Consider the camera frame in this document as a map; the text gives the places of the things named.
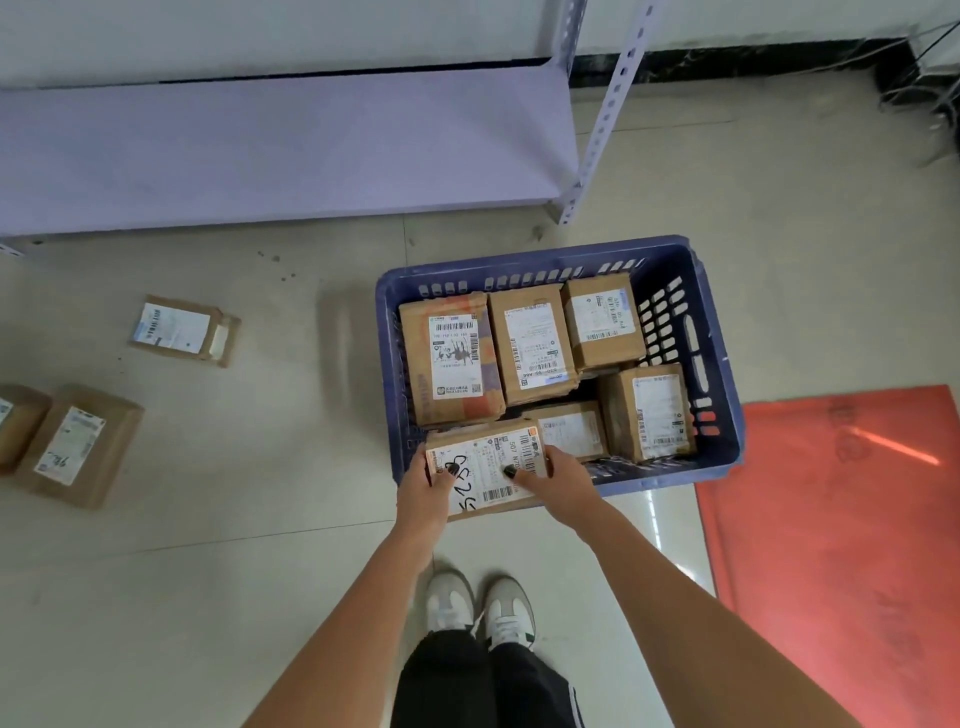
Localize person's right forearm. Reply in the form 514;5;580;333
576;504;864;728

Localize bundle of cables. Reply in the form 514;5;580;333
873;18;960;168

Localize person's white sneaker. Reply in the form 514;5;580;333
479;575;538;651
423;570;478;640

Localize person's left hand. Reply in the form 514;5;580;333
395;448;461;544

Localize red floor mat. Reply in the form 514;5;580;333
695;384;960;728

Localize person's left forearm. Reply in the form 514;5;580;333
241;523;445;728

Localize brown cardboard parcel white label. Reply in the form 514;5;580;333
15;384;145;512
598;363;698;464
561;275;647;371
523;400;609;462
488;282;582;408
0;384;53;476

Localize large cardboard parcel colourful tape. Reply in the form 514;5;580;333
398;291;507;429

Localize person's black trousers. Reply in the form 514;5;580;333
389;628;587;728

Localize person's right hand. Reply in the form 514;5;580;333
503;444;613;532

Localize blue plastic crate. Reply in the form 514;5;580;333
374;235;748;501

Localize person's left white sneaker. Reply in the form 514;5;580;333
423;570;478;640

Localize flat cardboard parcel white label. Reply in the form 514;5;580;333
128;294;242;369

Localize cardboard parcel with handwritten label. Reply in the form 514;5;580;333
424;420;554;523

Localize person's right white sneaker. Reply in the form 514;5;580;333
479;575;538;651

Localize white metal shelving rack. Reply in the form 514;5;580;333
0;0;666;261

